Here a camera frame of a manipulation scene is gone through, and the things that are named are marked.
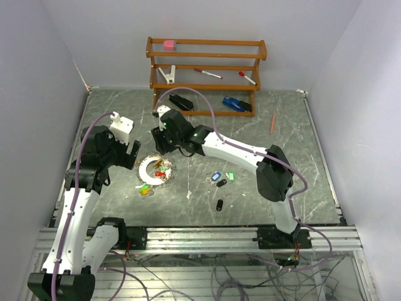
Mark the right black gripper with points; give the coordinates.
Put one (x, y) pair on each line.
(161, 145)

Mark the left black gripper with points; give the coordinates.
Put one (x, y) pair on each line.
(125, 160)

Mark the green key tag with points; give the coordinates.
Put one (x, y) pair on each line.
(231, 176)

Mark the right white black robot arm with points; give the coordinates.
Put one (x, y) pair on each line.
(270, 166)

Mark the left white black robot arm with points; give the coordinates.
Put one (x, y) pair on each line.
(69, 270)

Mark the black stapler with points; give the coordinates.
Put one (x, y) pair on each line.
(181, 102)

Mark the blue key tag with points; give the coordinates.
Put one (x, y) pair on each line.
(216, 176)

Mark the white clamp tool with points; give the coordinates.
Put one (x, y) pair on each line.
(168, 77)

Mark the black key tag upper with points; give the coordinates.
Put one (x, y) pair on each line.
(221, 183)

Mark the black key tag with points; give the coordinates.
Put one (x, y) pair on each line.
(221, 183)
(219, 205)

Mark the red white marker pen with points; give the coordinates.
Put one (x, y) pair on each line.
(208, 73)

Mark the wooden three-tier rack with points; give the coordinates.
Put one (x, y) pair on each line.
(222, 57)

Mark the blue stapler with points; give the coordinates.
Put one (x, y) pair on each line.
(237, 105)

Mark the black key tag lower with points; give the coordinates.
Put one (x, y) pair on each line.
(219, 205)

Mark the pink eraser block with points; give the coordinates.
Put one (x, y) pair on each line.
(170, 45)

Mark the red capped white marker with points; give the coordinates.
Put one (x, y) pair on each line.
(242, 74)

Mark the orange pencil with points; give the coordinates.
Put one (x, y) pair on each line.
(273, 122)

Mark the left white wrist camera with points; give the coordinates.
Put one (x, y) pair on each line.
(121, 128)

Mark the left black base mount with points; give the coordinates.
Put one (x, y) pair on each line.
(135, 238)

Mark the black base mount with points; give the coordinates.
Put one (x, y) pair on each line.
(135, 238)
(268, 237)

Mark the aluminium rail frame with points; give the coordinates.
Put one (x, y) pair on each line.
(241, 240)

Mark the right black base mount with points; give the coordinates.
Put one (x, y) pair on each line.
(268, 237)

